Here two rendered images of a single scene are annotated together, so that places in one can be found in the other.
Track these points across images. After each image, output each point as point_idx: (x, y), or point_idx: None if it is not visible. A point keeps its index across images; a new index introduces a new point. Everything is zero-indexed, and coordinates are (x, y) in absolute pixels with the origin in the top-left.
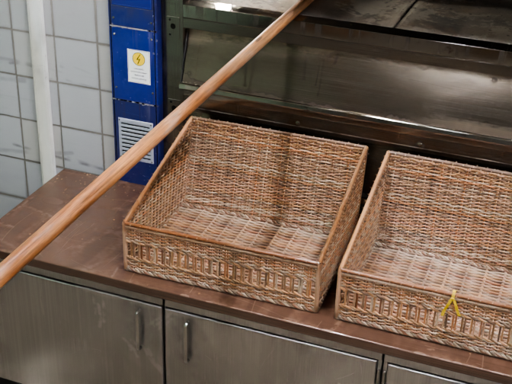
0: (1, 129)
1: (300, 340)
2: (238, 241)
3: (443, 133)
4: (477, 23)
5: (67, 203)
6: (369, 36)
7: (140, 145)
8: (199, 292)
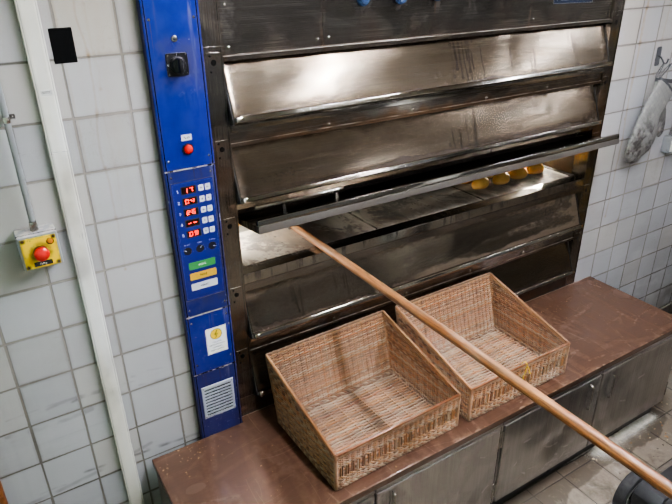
0: (68, 466)
1: (460, 448)
2: (353, 418)
3: (427, 279)
4: (396, 207)
5: (208, 481)
6: (375, 240)
7: (523, 380)
8: (395, 466)
